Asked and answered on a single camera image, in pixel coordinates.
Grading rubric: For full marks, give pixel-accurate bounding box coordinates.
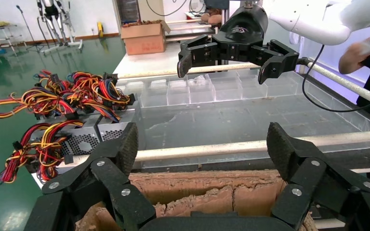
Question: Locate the brown shipping carton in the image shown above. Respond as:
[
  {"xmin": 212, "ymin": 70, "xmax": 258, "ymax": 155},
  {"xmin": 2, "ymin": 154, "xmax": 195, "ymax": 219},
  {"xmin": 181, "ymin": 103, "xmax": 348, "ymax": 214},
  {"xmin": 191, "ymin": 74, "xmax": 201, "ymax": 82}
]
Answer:
[{"xmin": 120, "ymin": 19, "xmax": 172, "ymax": 56}]

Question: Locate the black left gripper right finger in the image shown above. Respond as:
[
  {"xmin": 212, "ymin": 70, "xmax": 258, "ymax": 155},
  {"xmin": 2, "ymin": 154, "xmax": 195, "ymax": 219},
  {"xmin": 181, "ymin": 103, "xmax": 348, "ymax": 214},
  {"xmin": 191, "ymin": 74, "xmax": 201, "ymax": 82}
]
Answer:
[{"xmin": 266, "ymin": 122, "xmax": 370, "ymax": 231}]

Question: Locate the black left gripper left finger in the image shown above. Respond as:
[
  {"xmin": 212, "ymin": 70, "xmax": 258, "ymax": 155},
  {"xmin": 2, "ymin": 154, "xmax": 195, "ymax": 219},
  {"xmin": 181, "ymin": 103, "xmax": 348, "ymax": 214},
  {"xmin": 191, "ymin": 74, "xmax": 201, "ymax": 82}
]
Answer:
[{"xmin": 24, "ymin": 122, "xmax": 157, "ymax": 231}]

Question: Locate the brown cardboard box with dividers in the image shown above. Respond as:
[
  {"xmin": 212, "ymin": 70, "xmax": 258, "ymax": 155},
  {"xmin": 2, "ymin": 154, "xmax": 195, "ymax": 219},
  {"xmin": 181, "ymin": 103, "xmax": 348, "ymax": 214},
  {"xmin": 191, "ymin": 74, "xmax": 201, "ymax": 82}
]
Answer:
[{"xmin": 75, "ymin": 169, "xmax": 318, "ymax": 231}]

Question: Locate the brown plush toy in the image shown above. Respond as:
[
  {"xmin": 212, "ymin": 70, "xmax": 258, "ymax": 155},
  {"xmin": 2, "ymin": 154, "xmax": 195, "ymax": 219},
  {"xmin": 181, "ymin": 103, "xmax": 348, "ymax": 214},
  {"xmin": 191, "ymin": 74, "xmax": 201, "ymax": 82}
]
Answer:
[{"xmin": 200, "ymin": 9, "xmax": 223, "ymax": 26}]

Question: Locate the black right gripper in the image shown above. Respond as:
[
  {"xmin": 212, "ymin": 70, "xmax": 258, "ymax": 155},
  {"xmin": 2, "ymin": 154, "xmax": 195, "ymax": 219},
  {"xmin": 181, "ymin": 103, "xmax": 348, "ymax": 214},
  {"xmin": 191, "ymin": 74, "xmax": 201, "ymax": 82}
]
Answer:
[{"xmin": 177, "ymin": 4, "xmax": 300, "ymax": 85}]

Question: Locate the clear acrylic compartment organizer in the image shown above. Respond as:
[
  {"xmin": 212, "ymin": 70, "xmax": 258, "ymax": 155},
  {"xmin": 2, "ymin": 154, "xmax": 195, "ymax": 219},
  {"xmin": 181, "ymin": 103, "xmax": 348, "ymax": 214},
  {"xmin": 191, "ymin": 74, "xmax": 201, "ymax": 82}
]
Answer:
[{"xmin": 116, "ymin": 68, "xmax": 370, "ymax": 147}]

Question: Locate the white frame pipe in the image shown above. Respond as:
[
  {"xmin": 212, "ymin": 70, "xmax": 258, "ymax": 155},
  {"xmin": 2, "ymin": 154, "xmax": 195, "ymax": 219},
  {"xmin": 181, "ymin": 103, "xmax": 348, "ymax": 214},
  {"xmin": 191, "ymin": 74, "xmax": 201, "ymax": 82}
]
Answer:
[
  {"xmin": 300, "ymin": 59, "xmax": 370, "ymax": 112},
  {"xmin": 133, "ymin": 129, "xmax": 370, "ymax": 162},
  {"xmin": 118, "ymin": 62, "xmax": 262, "ymax": 80}
]

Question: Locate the bare person forearm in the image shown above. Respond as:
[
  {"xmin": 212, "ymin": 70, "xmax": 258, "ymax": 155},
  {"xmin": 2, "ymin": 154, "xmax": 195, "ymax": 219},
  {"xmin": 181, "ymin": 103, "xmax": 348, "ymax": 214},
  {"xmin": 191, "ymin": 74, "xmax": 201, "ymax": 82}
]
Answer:
[{"xmin": 338, "ymin": 38, "xmax": 370, "ymax": 76}]

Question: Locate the black tripod stand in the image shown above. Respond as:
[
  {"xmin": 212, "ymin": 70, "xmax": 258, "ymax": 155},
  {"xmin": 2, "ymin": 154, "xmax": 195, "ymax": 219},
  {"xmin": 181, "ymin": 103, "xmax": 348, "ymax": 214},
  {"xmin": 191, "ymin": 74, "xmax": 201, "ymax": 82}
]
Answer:
[{"xmin": 15, "ymin": 4, "xmax": 47, "ymax": 52}]

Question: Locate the dark grey cabinet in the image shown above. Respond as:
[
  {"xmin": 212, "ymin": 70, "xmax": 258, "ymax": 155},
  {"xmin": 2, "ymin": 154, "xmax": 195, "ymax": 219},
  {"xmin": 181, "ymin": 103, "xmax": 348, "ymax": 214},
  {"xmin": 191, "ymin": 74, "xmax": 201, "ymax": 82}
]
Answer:
[{"xmin": 116, "ymin": 0, "xmax": 141, "ymax": 25}]

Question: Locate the black frame rail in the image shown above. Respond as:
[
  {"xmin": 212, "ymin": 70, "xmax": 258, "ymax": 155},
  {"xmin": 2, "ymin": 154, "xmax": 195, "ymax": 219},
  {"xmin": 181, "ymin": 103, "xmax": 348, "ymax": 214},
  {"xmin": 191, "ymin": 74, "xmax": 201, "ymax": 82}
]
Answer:
[{"xmin": 133, "ymin": 145, "xmax": 370, "ymax": 174}]

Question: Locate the white pipe rack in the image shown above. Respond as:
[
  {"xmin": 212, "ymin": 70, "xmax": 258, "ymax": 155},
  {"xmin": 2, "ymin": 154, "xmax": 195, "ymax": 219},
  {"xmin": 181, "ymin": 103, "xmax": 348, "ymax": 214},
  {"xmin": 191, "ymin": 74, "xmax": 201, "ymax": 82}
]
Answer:
[{"xmin": 165, "ymin": 9, "xmax": 225, "ymax": 42}]

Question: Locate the humanoid robot on stand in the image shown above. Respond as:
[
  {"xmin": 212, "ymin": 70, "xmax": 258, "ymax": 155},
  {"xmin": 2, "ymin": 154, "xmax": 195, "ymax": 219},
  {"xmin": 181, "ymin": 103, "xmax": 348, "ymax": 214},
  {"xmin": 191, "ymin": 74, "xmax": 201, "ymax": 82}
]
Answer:
[{"xmin": 35, "ymin": 0, "xmax": 84, "ymax": 54}]

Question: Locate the black cable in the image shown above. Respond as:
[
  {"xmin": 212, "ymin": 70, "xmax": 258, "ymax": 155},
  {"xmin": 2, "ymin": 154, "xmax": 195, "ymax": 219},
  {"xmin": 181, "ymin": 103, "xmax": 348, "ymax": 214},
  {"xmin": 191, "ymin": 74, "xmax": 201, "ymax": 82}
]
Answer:
[{"xmin": 301, "ymin": 44, "xmax": 370, "ymax": 113}]

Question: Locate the grey power supply with wires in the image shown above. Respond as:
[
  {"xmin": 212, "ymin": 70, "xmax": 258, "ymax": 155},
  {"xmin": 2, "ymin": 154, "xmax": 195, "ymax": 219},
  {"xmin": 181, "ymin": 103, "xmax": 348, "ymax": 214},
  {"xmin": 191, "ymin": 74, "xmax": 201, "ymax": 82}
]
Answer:
[
  {"xmin": 66, "ymin": 71, "xmax": 141, "ymax": 151},
  {"xmin": 0, "ymin": 113, "xmax": 104, "ymax": 186},
  {"xmin": 0, "ymin": 69, "xmax": 77, "ymax": 122}
]

